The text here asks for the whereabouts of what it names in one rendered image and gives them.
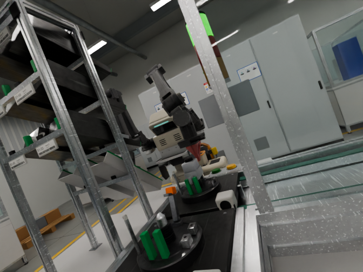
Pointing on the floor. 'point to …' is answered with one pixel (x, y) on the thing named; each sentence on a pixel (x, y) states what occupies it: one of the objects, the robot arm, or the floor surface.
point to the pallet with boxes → (46, 222)
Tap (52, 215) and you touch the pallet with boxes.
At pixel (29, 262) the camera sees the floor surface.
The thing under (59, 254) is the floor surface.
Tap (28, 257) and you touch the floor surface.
